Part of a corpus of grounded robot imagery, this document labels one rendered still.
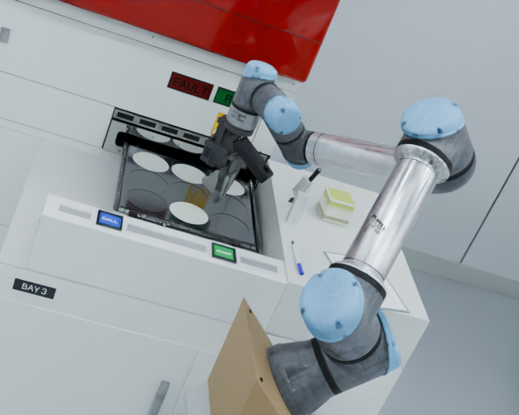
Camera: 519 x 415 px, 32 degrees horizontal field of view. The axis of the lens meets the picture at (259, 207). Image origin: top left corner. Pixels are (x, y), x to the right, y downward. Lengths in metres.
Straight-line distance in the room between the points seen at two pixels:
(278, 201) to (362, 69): 1.83
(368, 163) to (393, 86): 2.19
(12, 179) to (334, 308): 1.29
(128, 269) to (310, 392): 0.51
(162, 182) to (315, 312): 0.87
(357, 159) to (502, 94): 2.37
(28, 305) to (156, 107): 0.71
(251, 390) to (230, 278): 0.47
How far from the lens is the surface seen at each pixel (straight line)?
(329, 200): 2.29
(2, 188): 2.61
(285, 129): 1.96
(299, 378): 1.69
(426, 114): 1.75
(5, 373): 2.16
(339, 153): 1.97
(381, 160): 1.93
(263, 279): 1.97
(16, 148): 2.55
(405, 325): 2.10
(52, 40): 2.42
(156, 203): 2.22
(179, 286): 1.98
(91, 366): 2.12
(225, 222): 2.25
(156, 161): 2.42
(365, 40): 4.02
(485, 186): 4.46
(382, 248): 1.63
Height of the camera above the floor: 1.93
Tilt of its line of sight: 26 degrees down
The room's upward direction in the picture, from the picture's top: 23 degrees clockwise
